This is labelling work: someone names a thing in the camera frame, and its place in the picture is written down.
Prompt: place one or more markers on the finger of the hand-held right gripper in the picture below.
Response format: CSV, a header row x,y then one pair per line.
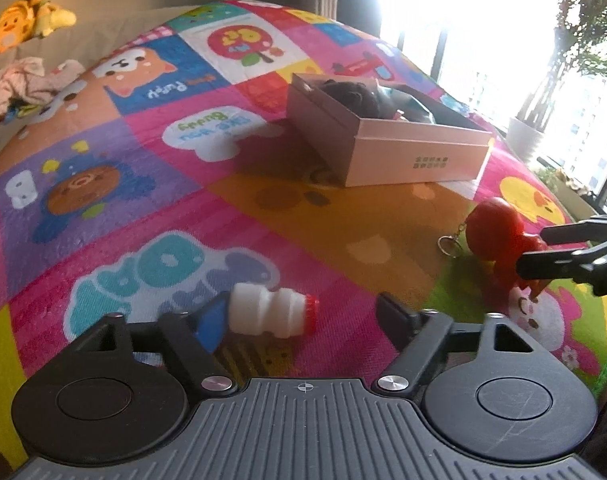
x,y
553,266
578,232

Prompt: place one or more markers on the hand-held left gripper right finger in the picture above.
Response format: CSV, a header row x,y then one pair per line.
x,y
393,317

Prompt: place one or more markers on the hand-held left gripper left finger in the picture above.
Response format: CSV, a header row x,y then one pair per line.
x,y
211,322

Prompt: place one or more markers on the white bottle with red cap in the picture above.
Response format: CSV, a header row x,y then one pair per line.
x,y
268,312

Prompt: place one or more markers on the red toy with keyring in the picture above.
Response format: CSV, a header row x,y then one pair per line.
x,y
493,232

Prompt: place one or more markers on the pink cardboard box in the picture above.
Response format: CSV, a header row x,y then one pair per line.
x,y
413,152

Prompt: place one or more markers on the black round object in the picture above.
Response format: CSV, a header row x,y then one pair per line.
x,y
348,97

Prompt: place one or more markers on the colourful printed play mat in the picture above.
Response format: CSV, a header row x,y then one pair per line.
x,y
193,220

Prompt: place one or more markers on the white plant pot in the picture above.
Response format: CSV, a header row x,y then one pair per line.
x,y
526,140

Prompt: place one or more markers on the green palm plant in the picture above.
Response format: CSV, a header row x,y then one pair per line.
x,y
583,15

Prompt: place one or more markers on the grey sofa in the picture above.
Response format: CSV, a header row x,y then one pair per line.
x,y
108,35

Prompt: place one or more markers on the pink white crumpled cloth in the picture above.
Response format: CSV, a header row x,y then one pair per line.
x,y
18,82

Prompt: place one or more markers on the yellow green plush toy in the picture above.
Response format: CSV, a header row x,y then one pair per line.
x,y
53,15

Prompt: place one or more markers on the orange tiger plush toy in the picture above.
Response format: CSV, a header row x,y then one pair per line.
x,y
8,25

